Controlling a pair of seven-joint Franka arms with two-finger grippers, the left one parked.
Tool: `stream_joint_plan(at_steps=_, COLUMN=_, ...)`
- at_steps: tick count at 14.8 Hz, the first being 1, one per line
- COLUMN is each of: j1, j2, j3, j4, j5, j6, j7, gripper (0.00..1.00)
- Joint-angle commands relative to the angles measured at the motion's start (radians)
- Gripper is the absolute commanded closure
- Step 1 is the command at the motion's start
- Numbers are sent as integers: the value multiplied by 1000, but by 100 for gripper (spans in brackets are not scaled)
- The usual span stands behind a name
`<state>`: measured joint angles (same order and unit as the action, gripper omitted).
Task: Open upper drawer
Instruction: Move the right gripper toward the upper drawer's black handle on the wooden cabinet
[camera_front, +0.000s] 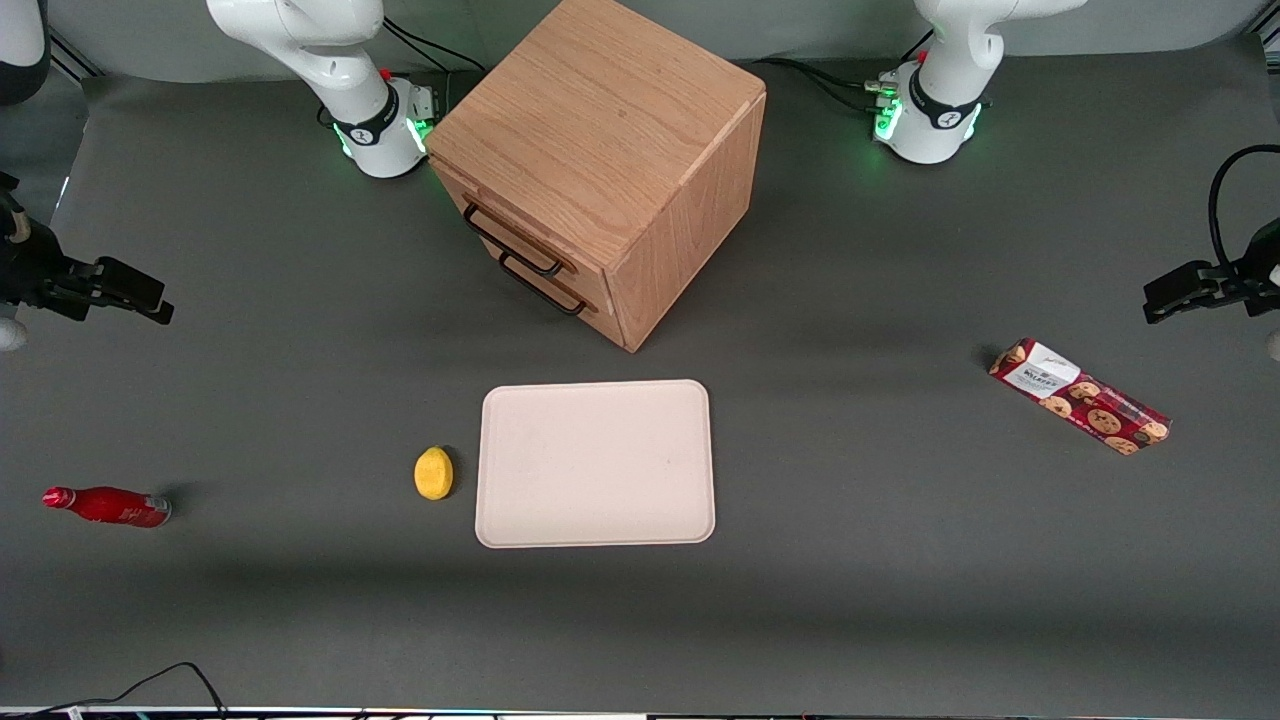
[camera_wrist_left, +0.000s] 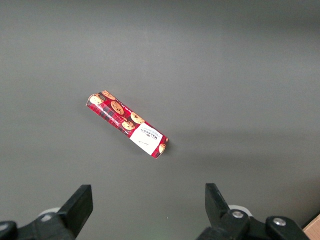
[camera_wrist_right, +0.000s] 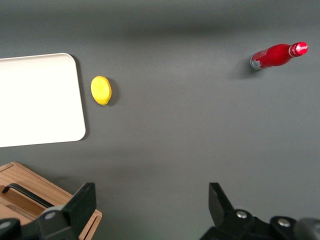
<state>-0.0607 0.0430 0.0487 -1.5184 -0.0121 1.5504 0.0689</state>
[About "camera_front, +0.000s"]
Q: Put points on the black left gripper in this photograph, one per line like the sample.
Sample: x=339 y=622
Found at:
x=1258 y=272

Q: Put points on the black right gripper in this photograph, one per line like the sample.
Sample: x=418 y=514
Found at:
x=28 y=268

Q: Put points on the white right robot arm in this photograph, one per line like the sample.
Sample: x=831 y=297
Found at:
x=340 y=60

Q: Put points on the oak wooden drawer cabinet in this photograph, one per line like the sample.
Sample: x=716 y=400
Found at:
x=600 y=120

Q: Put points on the red cookie box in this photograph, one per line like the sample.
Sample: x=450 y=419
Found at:
x=1080 y=395

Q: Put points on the red soda bottle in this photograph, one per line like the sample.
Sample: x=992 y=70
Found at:
x=110 y=506

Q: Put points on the yellow lemon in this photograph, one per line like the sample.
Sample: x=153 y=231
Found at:
x=433 y=473

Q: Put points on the beige rectangular plastic tray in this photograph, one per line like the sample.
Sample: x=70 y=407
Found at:
x=595 y=463

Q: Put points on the aluminium frame strut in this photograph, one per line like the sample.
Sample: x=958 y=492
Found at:
x=72 y=55

